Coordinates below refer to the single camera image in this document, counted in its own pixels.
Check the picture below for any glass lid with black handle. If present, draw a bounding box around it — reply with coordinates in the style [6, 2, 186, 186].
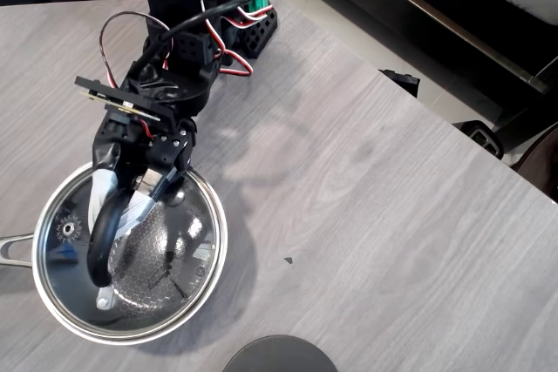
[36, 166, 224, 339]

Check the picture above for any black perforated arm base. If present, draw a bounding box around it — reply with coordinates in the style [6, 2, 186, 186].
[221, 4, 280, 60]

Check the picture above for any stainless steel saucepan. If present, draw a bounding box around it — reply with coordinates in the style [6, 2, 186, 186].
[0, 161, 230, 346]

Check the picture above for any dark grey round stand base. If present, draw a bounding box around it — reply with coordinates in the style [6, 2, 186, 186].
[222, 335, 339, 372]

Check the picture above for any black table clamp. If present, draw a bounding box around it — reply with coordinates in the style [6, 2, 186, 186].
[452, 119, 507, 161]
[378, 68, 422, 100]

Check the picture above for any dark round chair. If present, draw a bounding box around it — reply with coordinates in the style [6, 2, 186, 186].
[511, 120, 558, 206]

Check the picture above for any black camera mount with board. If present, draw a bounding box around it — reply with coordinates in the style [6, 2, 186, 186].
[74, 75, 174, 125]

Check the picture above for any red white black servo cable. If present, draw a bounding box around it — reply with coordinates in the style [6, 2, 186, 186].
[199, 0, 255, 78]
[99, 10, 174, 91]

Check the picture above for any black furniture frame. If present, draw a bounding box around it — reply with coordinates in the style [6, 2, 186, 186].
[261, 0, 558, 133]

